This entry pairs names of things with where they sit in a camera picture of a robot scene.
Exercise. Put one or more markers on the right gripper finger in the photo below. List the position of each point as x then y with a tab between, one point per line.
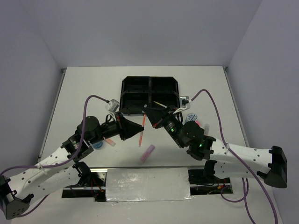
156	123
155	114

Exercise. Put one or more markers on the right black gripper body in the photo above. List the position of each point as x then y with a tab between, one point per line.
172	125

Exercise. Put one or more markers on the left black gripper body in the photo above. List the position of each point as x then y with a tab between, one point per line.
110	129

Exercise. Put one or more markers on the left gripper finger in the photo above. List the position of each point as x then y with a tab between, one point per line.
126	125
127	134

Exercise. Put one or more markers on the yellow highlighter pen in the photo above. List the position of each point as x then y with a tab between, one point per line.
159	104

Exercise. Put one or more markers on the orange highlighter pen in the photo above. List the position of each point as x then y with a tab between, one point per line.
141	133

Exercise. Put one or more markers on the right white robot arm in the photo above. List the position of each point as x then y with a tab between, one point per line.
223	160

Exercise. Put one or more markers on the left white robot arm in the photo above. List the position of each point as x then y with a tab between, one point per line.
62	168

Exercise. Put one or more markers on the orange glue stick left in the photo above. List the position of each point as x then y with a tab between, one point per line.
110	142

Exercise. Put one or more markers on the black four-compartment organizer tray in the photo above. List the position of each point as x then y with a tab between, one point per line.
137	91

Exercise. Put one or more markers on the purple glue stick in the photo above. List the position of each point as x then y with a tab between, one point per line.
147	153

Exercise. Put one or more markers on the silver tape sheet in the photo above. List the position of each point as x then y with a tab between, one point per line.
147	184

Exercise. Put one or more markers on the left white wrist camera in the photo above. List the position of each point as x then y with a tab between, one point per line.
112	107

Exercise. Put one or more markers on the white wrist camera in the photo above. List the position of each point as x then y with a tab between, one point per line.
112	107
184	104

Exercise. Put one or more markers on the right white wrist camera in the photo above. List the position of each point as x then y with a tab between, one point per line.
184	104

